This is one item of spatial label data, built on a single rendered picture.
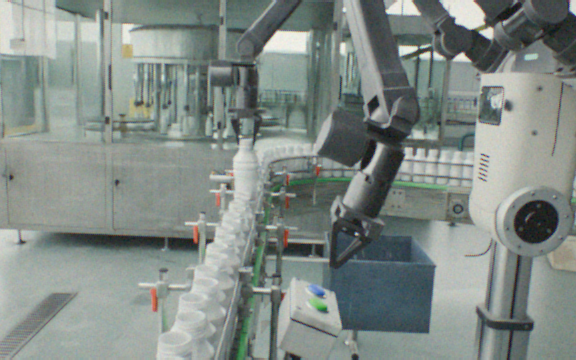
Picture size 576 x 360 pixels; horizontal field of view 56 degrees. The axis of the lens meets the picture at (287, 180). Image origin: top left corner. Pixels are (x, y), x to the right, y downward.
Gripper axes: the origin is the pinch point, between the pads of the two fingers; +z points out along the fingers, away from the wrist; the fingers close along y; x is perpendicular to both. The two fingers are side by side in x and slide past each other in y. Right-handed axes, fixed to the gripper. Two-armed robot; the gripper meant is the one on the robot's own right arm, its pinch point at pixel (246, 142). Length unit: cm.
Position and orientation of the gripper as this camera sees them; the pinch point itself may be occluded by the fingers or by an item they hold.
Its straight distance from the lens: 147.2
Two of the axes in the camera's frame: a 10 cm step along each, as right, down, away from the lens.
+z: -0.4, 9.8, 1.7
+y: -10.0, -0.4, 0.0
